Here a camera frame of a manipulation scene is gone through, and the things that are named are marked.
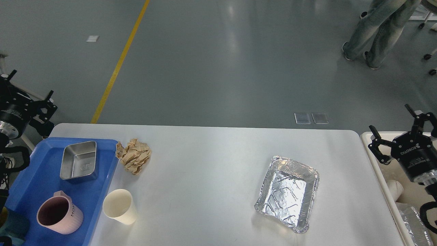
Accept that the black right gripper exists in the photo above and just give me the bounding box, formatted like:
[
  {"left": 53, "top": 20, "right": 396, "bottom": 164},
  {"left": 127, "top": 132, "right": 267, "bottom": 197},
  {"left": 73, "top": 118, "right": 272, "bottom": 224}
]
[{"left": 368, "top": 104, "right": 437, "bottom": 181}]

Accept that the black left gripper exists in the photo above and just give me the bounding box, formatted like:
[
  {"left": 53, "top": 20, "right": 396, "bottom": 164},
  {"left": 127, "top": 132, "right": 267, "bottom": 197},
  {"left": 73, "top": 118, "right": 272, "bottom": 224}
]
[{"left": 0, "top": 70, "right": 58, "bottom": 139}]

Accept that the stainless steel rectangular tray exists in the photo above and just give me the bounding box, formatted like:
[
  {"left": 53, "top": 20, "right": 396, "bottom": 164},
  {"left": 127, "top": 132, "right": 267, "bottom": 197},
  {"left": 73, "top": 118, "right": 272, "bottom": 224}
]
[{"left": 60, "top": 141, "right": 98, "bottom": 183}]

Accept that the pink plastic mug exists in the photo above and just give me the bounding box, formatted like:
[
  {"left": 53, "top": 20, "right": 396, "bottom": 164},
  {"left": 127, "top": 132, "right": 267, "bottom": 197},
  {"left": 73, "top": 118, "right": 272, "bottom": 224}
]
[{"left": 36, "top": 191, "right": 83, "bottom": 235}]

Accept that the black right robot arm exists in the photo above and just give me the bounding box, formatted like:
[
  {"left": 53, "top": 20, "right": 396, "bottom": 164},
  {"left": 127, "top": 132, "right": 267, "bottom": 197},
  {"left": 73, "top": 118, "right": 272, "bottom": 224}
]
[{"left": 367, "top": 104, "right": 437, "bottom": 233}]

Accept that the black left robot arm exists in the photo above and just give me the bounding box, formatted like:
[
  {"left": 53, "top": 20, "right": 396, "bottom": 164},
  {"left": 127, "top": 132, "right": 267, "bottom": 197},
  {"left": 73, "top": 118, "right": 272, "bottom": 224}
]
[{"left": 0, "top": 70, "right": 58, "bottom": 246}]

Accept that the white plastic bin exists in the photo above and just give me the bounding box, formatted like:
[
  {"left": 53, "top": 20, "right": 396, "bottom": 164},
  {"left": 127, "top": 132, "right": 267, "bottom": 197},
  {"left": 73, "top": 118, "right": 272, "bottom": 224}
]
[{"left": 361, "top": 132, "right": 434, "bottom": 246}]

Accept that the blue plastic tray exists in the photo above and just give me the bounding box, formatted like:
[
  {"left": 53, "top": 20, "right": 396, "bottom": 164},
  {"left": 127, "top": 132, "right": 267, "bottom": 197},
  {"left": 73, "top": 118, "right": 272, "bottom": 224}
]
[{"left": 5, "top": 137, "right": 118, "bottom": 246}]

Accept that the foil tray in bin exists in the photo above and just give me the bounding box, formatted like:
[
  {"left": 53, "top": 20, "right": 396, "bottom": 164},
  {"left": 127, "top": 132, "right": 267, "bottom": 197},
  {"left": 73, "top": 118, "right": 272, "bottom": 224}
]
[{"left": 395, "top": 202, "right": 434, "bottom": 246}]

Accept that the person in light jeans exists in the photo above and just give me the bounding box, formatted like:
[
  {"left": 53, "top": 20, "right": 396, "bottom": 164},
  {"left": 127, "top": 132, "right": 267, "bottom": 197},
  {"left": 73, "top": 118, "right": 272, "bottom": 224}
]
[{"left": 341, "top": 0, "right": 421, "bottom": 70}]

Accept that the crumpled brown paper ball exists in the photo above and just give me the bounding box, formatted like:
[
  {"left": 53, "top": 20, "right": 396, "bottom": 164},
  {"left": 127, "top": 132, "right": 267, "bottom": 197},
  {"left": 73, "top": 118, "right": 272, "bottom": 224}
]
[{"left": 115, "top": 138, "right": 152, "bottom": 175}]

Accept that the aluminium foil tray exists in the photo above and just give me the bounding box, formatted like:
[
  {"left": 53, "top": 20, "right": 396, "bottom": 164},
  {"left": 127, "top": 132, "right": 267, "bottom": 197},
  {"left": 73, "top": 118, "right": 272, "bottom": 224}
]
[{"left": 254, "top": 155, "right": 320, "bottom": 234}]

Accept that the teal cup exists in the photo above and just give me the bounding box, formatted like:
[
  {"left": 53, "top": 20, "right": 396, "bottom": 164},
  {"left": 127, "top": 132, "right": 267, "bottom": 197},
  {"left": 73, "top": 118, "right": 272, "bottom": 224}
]
[{"left": 0, "top": 207, "right": 30, "bottom": 246}]

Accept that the cream paper cup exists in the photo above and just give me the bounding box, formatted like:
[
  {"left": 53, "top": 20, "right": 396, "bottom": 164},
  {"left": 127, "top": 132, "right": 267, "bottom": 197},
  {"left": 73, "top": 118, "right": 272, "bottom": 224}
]
[{"left": 102, "top": 189, "right": 138, "bottom": 225}]

